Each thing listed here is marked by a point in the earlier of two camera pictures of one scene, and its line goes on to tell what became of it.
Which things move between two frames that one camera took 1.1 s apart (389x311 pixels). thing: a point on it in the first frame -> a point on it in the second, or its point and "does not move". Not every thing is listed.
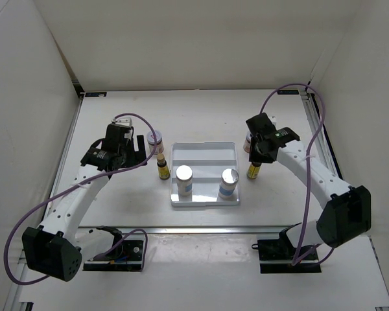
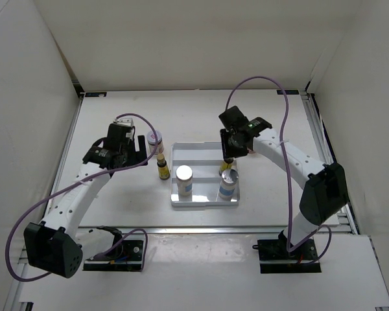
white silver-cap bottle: [229, 181] does not move
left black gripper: [132, 161] does not move
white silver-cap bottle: [184, 177] does not move
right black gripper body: [255, 154] -> [235, 151]
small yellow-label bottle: [253, 171] -> [225, 166]
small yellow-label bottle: [163, 171] does not move
